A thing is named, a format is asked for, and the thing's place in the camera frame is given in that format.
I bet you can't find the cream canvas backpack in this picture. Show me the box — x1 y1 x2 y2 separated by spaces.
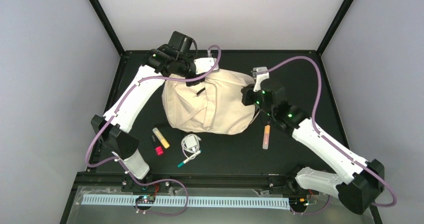
161 69 256 135

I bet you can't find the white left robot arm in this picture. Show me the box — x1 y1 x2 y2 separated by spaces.
85 31 222 180

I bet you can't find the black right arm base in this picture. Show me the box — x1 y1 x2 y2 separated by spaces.
266 174 319 197

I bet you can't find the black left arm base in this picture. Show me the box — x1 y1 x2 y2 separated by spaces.
121 175 170 195

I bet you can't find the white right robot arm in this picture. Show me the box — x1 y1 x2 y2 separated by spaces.
241 81 385 215

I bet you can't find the orange highlighter pen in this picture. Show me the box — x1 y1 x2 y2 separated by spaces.
262 124 271 150

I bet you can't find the yellow highlighter pen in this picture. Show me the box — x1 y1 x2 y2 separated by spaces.
152 127 170 149

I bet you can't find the pink and black highlighter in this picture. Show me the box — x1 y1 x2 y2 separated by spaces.
151 134 164 156

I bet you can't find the teal capped white marker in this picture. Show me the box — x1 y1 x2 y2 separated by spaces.
177 150 202 168

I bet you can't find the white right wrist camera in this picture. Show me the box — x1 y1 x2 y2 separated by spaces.
252 66 270 92

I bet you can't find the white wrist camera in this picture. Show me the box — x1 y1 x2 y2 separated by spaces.
193 57 217 75
252 66 270 92

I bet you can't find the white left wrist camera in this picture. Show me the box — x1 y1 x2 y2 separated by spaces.
193 57 217 75

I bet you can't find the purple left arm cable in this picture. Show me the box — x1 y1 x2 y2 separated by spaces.
85 44 222 217

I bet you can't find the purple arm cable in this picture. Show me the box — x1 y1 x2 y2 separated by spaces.
85 44 222 217
253 56 398 216

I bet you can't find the white charger with cable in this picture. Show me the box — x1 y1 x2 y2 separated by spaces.
181 134 202 160

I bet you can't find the light blue slotted cable duct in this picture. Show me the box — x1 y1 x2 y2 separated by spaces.
79 194 290 210

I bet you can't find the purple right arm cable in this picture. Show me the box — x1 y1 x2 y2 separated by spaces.
253 56 398 216

